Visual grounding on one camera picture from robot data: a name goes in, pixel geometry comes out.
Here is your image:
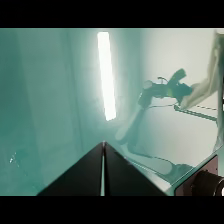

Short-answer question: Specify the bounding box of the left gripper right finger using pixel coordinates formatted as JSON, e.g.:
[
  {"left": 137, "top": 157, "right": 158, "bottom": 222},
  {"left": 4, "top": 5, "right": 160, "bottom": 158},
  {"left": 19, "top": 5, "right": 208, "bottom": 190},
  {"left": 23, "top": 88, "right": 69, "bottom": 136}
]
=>
[{"left": 103, "top": 141, "right": 168, "bottom": 197}]

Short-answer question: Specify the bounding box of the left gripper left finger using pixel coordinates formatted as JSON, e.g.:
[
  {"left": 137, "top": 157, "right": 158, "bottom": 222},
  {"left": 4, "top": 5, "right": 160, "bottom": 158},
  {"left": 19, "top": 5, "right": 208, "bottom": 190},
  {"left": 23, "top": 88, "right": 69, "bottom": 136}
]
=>
[{"left": 36, "top": 141, "right": 105, "bottom": 197}]

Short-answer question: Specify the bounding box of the cream shirt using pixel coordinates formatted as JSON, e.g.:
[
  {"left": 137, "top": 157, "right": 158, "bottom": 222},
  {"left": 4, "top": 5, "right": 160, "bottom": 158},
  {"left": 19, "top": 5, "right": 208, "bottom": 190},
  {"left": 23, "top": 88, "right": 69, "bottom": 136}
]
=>
[{"left": 207, "top": 29, "right": 224, "bottom": 84}]

